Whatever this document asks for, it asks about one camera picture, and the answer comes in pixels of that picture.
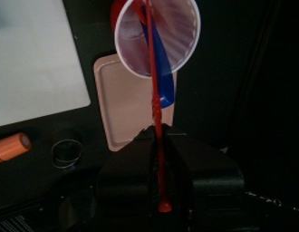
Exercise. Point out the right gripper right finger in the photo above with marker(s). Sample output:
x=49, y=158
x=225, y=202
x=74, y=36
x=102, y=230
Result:
x=206, y=187

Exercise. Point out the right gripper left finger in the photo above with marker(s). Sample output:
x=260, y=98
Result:
x=122, y=187

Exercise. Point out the pink rectangular plate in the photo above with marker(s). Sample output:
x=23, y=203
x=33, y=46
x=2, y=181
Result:
x=122, y=114

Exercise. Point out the white cutting board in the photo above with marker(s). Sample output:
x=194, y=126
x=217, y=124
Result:
x=33, y=60

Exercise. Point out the black round cap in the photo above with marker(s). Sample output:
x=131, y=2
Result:
x=66, y=152

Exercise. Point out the orange toy carrot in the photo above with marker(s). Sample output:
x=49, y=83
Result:
x=9, y=148

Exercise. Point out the blue plastic utensil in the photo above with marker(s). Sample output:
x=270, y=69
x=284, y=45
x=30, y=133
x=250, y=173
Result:
x=165, y=81

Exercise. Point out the red plastic cup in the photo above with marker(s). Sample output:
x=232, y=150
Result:
x=178, y=36

